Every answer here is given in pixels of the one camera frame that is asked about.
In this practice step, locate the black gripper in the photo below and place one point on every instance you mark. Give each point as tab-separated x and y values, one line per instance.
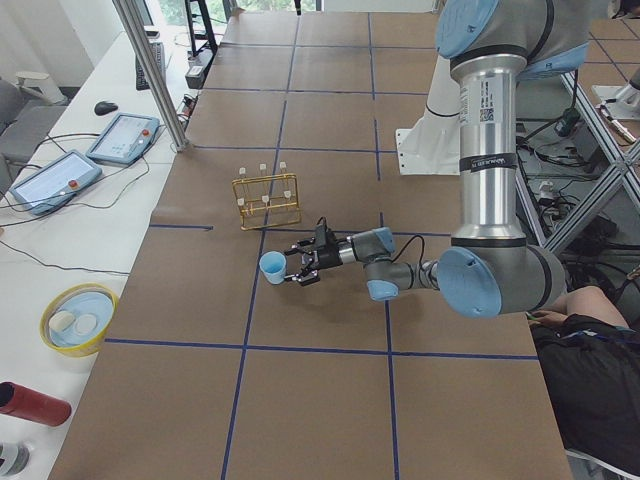
330	257

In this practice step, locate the light blue plastic cup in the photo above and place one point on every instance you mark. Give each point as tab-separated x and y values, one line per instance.
273	266

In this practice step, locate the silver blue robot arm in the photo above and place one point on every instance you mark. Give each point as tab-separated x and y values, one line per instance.
489	268

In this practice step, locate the far blue teach pendant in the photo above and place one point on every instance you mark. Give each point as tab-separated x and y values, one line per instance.
124	140

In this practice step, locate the blue teach pendant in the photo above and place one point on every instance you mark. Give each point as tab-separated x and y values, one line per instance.
124	140
56	184

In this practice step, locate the black computer mouse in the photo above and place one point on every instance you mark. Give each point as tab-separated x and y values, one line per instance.
102	108

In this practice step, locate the near blue teach pendant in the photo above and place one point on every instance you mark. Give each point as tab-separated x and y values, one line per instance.
56	184

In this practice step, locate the person in black shorts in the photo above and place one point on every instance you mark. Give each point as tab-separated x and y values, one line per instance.
589	356

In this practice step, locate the red cylinder bottle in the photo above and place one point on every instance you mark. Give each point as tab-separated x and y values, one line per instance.
21	402

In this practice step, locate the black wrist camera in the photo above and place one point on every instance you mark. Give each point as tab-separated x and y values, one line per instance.
323	235

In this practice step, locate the gold wire cup holder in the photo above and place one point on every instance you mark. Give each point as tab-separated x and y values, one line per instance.
267	200

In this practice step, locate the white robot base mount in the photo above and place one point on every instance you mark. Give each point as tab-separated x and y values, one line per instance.
431	146

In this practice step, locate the aluminium frame post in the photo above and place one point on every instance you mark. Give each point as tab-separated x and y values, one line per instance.
132	22

